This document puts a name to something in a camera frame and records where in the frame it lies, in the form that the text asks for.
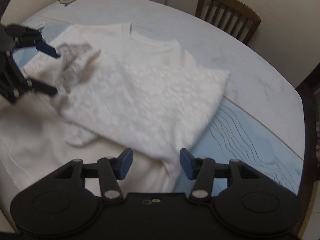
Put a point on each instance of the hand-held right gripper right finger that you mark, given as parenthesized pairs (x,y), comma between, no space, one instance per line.
(187,163)

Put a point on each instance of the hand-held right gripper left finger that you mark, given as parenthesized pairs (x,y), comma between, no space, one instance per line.
(125,163)

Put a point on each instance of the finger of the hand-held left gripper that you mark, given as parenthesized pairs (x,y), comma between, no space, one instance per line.
(48,50)
(42,89)

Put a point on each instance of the white lace shirt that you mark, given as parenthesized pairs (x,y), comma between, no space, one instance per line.
(150,92)

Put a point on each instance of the plain white garment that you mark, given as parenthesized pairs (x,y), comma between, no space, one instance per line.
(37,150)

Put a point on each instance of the white and blue patterned tablecloth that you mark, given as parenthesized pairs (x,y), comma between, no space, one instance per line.
(250,92)

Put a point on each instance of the dark wooden furniture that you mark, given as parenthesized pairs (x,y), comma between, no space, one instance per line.
(311,120)

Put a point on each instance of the slatted wooden chair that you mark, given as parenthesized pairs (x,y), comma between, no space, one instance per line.
(225,12)

